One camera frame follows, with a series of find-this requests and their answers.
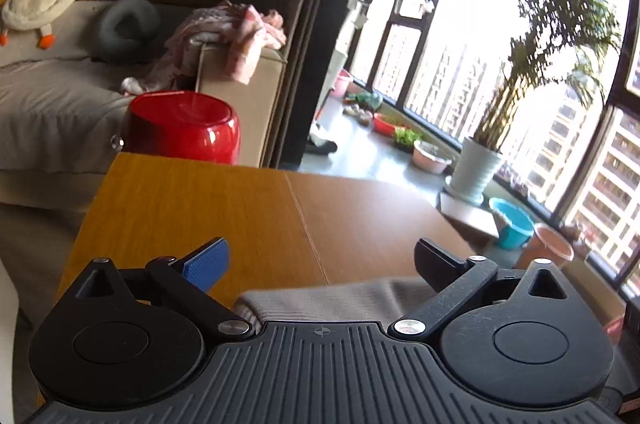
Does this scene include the beige sofa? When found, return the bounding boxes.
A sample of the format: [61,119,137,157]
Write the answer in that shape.
[0,0,288,215]

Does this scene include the pink plastic basin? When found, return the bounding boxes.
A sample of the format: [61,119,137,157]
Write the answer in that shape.
[330,69,355,99]

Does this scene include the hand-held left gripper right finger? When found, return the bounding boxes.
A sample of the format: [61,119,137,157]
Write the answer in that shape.
[392,238,571,340]

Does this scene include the grey donut pillow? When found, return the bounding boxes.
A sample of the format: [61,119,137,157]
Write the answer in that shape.
[97,0,161,64]

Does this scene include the brown curtain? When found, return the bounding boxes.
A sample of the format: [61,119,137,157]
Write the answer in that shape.
[272,0,351,170]

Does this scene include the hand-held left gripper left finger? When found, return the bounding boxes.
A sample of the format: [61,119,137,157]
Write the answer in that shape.
[75,237,254,343]

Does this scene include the potted palm in white pot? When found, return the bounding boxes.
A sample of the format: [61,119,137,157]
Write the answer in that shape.
[445,0,623,205]

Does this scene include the black framed window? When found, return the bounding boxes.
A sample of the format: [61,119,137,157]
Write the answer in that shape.
[350,0,640,300]

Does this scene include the blue plastic basin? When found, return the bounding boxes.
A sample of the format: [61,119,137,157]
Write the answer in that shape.
[487,197,536,251]

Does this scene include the red round stool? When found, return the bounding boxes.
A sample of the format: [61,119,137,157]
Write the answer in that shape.
[112,90,241,165]

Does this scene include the white floor appliance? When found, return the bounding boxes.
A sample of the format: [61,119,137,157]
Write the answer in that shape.
[305,0,374,155]

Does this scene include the striped grey sweater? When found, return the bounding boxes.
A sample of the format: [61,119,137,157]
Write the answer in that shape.
[232,279,437,336]

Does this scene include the pink plastic bucket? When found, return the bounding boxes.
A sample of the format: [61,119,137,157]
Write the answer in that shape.
[515,224,575,272]

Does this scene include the tray of green plants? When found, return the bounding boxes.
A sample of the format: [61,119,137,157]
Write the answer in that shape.
[392,127,426,152]

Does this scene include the small brown wooden stool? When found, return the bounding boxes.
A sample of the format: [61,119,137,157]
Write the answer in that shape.
[439,191,501,250]

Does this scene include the pair of small shoes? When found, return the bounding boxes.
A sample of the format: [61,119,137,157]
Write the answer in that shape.
[342,104,374,125]

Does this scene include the red plastic basin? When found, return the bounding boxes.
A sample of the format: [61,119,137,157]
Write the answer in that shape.
[372,113,401,137]

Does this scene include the pink clothes pile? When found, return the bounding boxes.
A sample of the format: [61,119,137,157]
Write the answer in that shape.
[120,0,287,96]

